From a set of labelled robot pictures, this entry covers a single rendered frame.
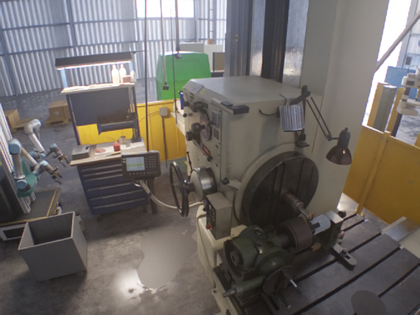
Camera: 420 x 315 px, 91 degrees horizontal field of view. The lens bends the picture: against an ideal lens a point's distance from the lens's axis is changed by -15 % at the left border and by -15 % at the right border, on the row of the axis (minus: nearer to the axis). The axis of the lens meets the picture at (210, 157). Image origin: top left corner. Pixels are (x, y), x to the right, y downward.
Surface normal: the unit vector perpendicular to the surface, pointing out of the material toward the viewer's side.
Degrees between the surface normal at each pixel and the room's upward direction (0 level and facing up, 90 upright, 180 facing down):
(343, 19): 90
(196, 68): 84
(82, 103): 90
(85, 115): 90
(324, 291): 0
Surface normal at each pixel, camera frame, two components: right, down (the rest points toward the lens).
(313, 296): 0.00, -0.88
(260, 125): 0.40, 0.43
